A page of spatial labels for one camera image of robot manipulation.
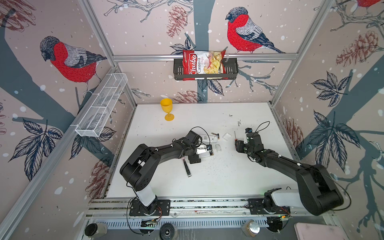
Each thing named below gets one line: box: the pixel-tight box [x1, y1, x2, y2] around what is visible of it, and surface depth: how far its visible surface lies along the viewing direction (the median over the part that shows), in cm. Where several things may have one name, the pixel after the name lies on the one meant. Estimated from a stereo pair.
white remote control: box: [199, 134, 218, 143], surface depth 100 cm
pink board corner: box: [294, 222, 350, 240], surface depth 67 cm
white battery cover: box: [222, 132, 232, 141], surface depth 103 cm
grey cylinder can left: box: [84, 223, 108, 238], surface depth 62 cm
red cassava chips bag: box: [182, 50, 228, 81], surface depth 89 cm
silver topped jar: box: [241, 219, 261, 238], surface depth 61 cm
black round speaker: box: [159, 223, 176, 240], surface depth 60 cm
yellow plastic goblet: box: [160, 98, 175, 122], surface depth 106 cm
